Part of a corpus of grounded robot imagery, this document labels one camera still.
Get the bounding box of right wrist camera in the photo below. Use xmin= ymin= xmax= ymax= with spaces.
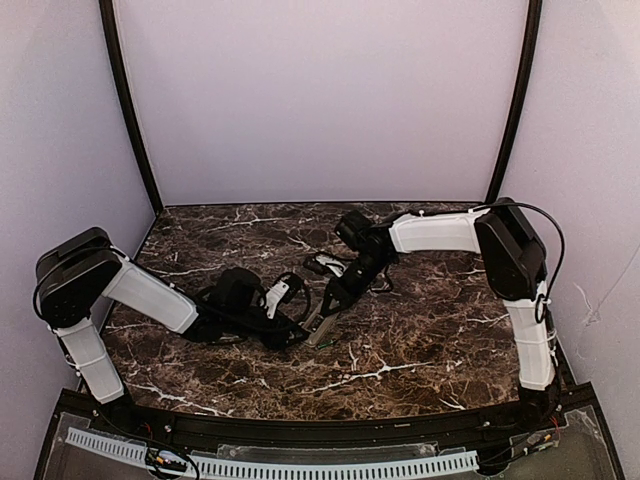
xmin=303 ymin=252 xmax=348 ymax=277

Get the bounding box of white slotted cable duct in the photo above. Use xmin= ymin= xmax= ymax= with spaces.
xmin=65 ymin=427 xmax=479 ymax=479

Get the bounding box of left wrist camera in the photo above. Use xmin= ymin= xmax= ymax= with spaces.
xmin=263 ymin=274 xmax=303 ymax=319

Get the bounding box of left black frame post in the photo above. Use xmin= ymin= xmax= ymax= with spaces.
xmin=98 ymin=0 xmax=164 ymax=216

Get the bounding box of right black camera cable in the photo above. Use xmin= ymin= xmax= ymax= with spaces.
xmin=369 ymin=264 xmax=396 ymax=294

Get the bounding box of black camera cable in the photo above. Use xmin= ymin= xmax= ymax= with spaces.
xmin=279 ymin=272 xmax=314 ymax=331
xmin=369 ymin=264 xmax=396 ymax=294

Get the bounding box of right black frame post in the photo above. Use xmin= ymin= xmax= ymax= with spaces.
xmin=484 ymin=0 xmax=543 ymax=203

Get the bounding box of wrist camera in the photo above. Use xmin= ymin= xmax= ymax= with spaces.
xmin=303 ymin=252 xmax=348 ymax=277
xmin=263 ymin=274 xmax=303 ymax=319

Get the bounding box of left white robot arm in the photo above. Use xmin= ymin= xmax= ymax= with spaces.
xmin=32 ymin=227 xmax=309 ymax=405

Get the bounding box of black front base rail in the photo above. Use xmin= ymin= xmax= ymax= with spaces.
xmin=87 ymin=404 xmax=524 ymax=451

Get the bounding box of black frame post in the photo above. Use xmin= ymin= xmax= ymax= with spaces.
xmin=484 ymin=0 xmax=543 ymax=203
xmin=98 ymin=0 xmax=164 ymax=216

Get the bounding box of white universal remote control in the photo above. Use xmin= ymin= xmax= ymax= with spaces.
xmin=302 ymin=305 xmax=339 ymax=348

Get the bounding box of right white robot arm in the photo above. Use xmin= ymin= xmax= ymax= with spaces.
xmin=318 ymin=197 xmax=557 ymax=391

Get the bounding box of left black camera cable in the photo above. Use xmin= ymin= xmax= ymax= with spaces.
xmin=279 ymin=272 xmax=314 ymax=331

